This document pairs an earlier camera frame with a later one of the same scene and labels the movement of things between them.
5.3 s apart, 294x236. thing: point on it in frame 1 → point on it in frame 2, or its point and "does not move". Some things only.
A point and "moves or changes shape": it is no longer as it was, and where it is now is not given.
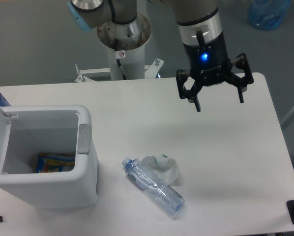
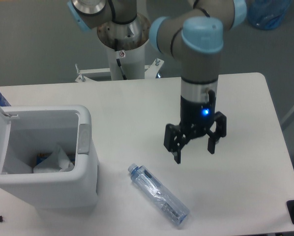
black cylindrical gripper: x=210 y=65 → x=196 y=119
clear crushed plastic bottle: x=166 y=197 moves or changes shape
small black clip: x=0 y=218 does not move
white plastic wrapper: x=164 y=167 → x=56 y=162
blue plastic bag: x=268 y=14 does not move
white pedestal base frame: x=151 y=71 does not move
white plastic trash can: x=50 y=128 does not move
